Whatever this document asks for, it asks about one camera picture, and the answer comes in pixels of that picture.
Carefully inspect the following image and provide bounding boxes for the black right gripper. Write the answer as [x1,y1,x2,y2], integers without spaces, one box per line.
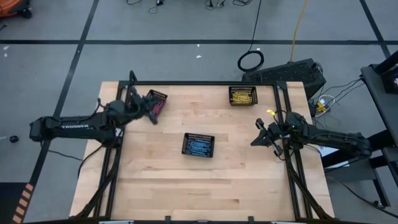
[250,118,286,157]

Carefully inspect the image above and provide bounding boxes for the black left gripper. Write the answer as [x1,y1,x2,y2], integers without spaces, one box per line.
[123,86,160,125]

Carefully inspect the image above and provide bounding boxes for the black plastic mesh basket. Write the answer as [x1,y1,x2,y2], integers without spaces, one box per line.
[145,89,169,118]
[182,133,216,159]
[228,85,259,107]

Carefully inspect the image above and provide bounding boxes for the white printed paper sheet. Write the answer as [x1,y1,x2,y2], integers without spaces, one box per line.
[320,145,351,169]

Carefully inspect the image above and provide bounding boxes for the black equipment stand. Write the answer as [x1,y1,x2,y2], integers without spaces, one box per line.
[321,49,398,218]

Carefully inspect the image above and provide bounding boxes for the orange black machine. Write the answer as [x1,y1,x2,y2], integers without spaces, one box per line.
[0,0,34,19]

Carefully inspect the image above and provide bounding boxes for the black coiled cable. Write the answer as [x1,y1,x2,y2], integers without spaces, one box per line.
[237,0,265,73]

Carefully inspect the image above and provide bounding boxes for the white cable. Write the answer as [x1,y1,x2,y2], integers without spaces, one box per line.
[317,94,336,106]

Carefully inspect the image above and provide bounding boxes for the yellow hanging cable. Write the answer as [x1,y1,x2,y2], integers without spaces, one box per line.
[289,0,310,62]

